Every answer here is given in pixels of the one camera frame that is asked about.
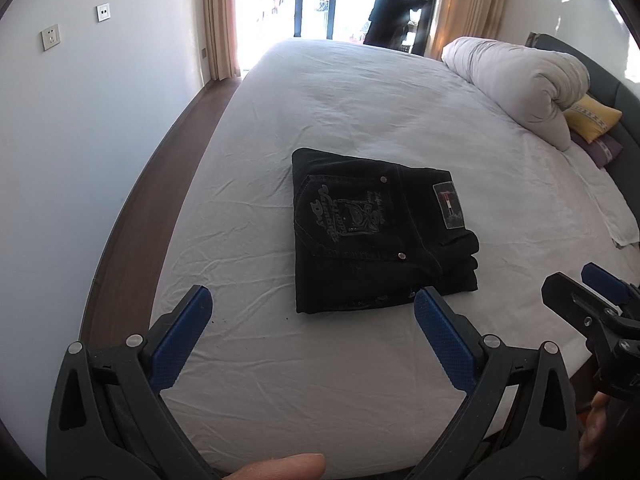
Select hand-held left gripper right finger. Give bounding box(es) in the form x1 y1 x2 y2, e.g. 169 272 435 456
405 286 581 480

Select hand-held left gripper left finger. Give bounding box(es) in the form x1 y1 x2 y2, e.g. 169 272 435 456
45 285 221 480

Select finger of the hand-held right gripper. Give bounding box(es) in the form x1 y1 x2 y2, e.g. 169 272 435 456
542 272 627 334
581 262 640 311

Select black denim pants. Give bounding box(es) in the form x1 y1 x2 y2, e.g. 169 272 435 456
291 147 481 315

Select person's right hand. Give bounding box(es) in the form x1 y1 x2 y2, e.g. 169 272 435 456
581 392 610 467

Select person's left hand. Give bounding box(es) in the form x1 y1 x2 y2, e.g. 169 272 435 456
222 452 327 480

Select white cloth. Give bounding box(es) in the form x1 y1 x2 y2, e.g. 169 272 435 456
569 147 640 249

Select purple pillow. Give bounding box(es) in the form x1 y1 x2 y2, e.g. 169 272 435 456
575 134 625 169

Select yellow patterned pillow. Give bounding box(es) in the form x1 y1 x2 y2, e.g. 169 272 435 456
564 95 624 142

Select grey upholstered headboard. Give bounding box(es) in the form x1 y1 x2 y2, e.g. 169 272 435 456
525 32 640 241

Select rolled white duvet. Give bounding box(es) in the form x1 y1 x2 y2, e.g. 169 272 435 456
441 36 592 153

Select bed with white sheet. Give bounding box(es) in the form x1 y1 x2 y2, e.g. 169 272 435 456
150 37 640 467

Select beige curtain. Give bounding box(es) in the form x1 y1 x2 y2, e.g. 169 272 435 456
201 0 242 81
429 0 512 62

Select hanging black garment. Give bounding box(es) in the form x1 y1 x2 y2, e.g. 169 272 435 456
364 0 429 49

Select black framed glass window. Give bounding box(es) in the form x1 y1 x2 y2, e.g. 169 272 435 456
235 0 442 57

